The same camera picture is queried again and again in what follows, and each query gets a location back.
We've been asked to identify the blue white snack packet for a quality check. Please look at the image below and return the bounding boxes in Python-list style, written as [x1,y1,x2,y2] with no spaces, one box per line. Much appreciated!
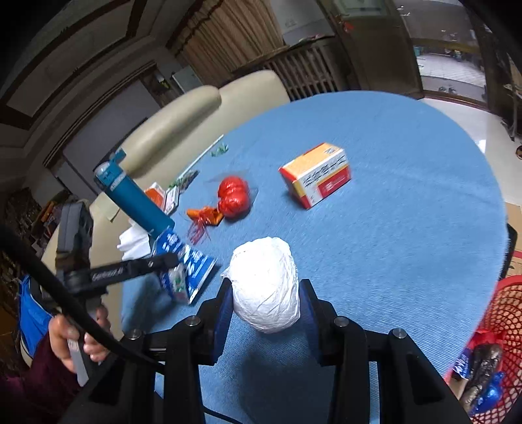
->
[153,228,216,305]

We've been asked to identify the white paper ball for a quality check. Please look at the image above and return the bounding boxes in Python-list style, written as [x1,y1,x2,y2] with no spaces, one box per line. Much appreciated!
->
[221,237,300,334]

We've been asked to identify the red cellophane ball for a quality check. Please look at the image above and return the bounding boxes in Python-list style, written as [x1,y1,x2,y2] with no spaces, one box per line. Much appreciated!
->
[186,176,251,245]

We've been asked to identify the orange white medicine box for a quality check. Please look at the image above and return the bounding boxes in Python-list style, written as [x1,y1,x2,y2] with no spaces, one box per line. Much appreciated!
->
[279,142,351,209]

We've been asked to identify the left hand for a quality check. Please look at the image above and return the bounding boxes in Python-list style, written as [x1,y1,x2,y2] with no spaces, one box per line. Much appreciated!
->
[48,313,109,373]

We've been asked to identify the white folded tissues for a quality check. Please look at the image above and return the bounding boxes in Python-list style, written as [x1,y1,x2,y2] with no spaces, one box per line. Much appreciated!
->
[117,222,151,261]

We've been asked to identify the blue thermos bottle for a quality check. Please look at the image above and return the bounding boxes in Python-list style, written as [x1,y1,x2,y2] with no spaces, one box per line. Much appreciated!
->
[94,148,175,238]

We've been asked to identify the orange white small box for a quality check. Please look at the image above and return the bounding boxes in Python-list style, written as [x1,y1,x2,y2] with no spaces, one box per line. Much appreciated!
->
[144,183,180,216]

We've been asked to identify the dark small sachet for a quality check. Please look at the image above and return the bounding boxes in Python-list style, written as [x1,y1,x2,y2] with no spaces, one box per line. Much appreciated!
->
[176,170,199,192]

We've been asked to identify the cream leather sofa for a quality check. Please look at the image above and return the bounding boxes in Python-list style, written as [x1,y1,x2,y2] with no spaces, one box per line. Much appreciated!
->
[40,69,291,339]

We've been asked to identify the white thin stick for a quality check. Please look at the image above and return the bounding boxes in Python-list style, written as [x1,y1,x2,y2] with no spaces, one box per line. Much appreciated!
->
[177,134,225,179]

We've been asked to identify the blue tablecloth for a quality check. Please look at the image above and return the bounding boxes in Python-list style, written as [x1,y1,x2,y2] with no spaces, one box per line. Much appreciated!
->
[121,91,508,423]

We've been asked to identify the green candy wrapper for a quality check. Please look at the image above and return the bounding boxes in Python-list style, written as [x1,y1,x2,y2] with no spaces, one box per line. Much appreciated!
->
[211,143,228,157]

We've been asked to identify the red plastic mesh basket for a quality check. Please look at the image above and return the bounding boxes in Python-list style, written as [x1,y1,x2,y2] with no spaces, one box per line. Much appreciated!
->
[445,276,521,423]

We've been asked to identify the white air conditioner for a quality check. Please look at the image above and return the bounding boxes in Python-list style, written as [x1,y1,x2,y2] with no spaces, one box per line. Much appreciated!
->
[171,65,203,93]

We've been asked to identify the cardboard box on floor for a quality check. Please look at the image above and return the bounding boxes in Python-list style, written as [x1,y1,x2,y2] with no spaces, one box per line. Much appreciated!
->
[505,202,522,277]

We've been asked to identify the beige curtain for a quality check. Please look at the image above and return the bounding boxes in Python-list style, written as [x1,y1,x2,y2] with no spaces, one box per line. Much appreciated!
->
[166,1,285,86]

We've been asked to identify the wooden slatted crib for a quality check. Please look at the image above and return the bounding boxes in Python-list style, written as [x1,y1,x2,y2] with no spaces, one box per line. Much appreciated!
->
[233,35,359,101]

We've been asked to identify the brown wooden door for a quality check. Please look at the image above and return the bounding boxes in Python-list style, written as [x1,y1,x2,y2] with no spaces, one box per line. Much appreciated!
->
[318,0,424,100]

